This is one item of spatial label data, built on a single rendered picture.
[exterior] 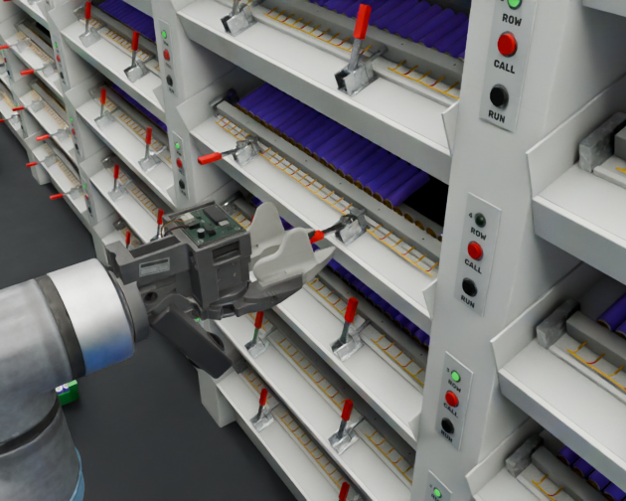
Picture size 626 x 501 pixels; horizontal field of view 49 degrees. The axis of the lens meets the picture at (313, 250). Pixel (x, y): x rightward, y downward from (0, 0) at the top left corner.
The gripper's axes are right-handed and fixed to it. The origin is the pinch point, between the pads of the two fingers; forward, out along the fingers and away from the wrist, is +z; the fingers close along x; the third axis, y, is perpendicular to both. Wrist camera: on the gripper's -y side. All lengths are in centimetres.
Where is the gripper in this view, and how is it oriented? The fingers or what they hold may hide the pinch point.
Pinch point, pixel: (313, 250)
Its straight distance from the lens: 69.9
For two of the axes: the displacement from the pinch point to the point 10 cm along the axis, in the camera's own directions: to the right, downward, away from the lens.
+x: -5.5, -4.6, 6.9
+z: 8.3, -3.2, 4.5
